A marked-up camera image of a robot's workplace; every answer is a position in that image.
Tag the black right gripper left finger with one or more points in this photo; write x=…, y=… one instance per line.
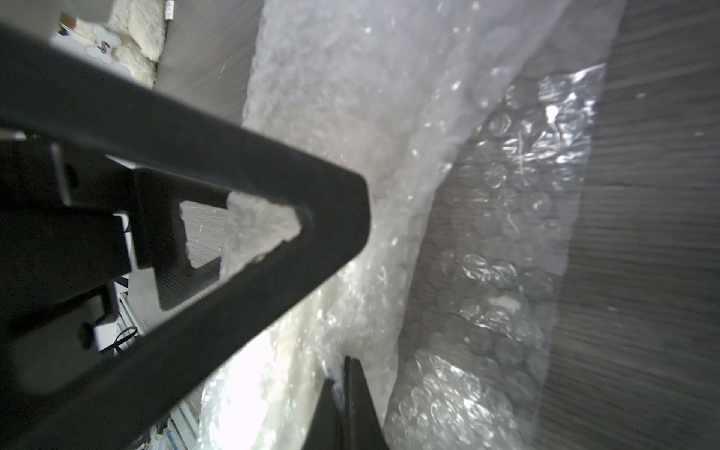
x=325, y=429

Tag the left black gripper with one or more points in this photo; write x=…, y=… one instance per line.
x=107, y=320

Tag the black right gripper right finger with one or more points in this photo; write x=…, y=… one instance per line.
x=361, y=428

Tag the clear bubble wrap sheet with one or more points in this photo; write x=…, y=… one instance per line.
x=472, y=123

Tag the white plush dog toy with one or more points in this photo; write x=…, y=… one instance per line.
x=129, y=43

